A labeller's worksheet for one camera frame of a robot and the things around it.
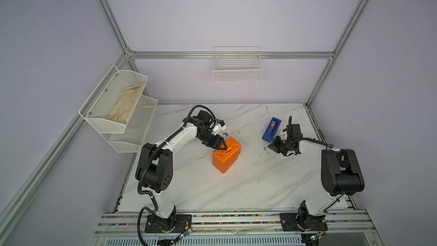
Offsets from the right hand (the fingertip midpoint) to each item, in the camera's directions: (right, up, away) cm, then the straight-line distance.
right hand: (265, 145), depth 95 cm
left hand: (-25, -1, -10) cm, 27 cm away
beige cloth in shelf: (-71, +20, -18) cm, 76 cm away
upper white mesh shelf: (-76, +21, -18) cm, 81 cm away
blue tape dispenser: (+5, +9, +5) cm, 11 cm away
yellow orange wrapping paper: (-24, -4, -15) cm, 29 cm away
